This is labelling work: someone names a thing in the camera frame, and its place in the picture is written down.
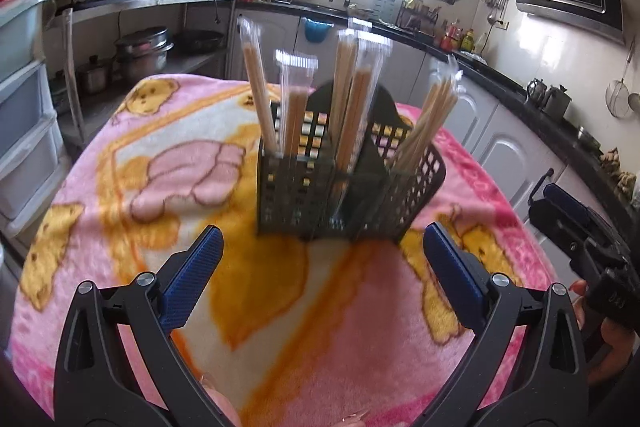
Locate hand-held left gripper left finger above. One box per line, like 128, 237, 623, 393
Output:
54, 224, 236, 427

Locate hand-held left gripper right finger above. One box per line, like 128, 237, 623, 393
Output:
422, 222, 588, 427

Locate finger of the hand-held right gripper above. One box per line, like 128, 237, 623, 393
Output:
528, 199, 581, 260
542, 183, 598, 230

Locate dark green utensil basket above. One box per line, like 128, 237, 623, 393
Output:
256, 79, 447, 244

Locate bunch of chopsticks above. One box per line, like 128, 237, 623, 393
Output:
237, 16, 468, 228

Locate hanging kitchen utensils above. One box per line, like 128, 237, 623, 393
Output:
485, 0, 512, 22

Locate person's right hand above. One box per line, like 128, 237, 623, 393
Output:
569, 279, 640, 388

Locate person's left hand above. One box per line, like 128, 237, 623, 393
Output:
197, 371, 373, 427

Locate ginger roots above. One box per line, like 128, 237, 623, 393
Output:
602, 148, 638, 202

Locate steel bowl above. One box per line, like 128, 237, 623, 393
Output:
577, 126, 601, 150

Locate white kitchen cabinets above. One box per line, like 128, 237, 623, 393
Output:
227, 4, 571, 228

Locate dark lidded jug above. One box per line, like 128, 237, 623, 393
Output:
544, 84, 572, 122

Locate black kitchen countertop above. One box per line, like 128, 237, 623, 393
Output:
235, 0, 640, 212

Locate small steel teapot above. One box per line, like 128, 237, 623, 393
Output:
526, 78, 548, 106

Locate pink printed blanket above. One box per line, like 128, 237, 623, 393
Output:
7, 74, 558, 427

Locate row of condiment bottles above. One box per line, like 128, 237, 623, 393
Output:
440, 19, 476, 52

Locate small steel saucepan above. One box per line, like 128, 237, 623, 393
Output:
80, 56, 113, 95

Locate stacked steel pots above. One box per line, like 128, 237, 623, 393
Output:
115, 27, 173, 80

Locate pale blue plastic drawer unit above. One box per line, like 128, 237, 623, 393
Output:
0, 0, 68, 233

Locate black wok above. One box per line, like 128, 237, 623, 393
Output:
175, 29, 226, 55

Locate teal cutlery rack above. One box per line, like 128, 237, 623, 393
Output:
375, 0, 406, 25

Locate blue hanging bin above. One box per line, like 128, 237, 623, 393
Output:
302, 18, 332, 44

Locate metal wire strainer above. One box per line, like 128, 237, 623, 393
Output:
606, 39, 636, 118

